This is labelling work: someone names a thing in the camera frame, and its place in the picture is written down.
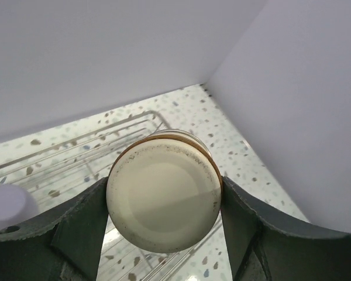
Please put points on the wire dish rack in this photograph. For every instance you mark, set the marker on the wire dish rack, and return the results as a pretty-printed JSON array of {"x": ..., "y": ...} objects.
[{"x": 57, "y": 171}]

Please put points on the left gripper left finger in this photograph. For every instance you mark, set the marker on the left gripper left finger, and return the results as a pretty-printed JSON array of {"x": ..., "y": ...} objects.
[{"x": 62, "y": 243}]

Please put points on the steel cup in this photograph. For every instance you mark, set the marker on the steel cup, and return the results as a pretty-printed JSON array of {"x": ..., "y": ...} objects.
[{"x": 164, "y": 192}]

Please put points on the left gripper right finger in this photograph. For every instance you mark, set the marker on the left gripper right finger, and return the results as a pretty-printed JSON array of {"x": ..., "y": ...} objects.
[{"x": 265, "y": 243}]

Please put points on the purple plastic cup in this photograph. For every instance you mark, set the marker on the purple plastic cup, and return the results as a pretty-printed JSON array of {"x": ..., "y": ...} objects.
[{"x": 16, "y": 205}]

